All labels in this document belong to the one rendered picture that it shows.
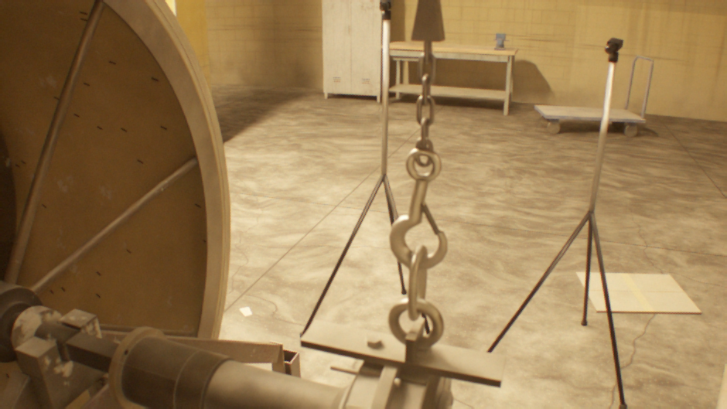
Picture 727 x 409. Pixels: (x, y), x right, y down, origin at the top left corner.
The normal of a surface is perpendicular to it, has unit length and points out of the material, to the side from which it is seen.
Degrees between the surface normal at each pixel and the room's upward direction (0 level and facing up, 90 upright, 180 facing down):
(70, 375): 90
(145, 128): 105
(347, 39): 90
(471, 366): 0
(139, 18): 90
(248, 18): 90
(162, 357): 17
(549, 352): 0
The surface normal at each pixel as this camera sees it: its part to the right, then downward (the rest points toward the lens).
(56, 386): 0.95, 0.12
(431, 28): -0.33, 0.34
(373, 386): -0.27, -0.77
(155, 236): -0.32, 0.13
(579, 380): 0.00, -0.93
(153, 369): -0.20, -0.50
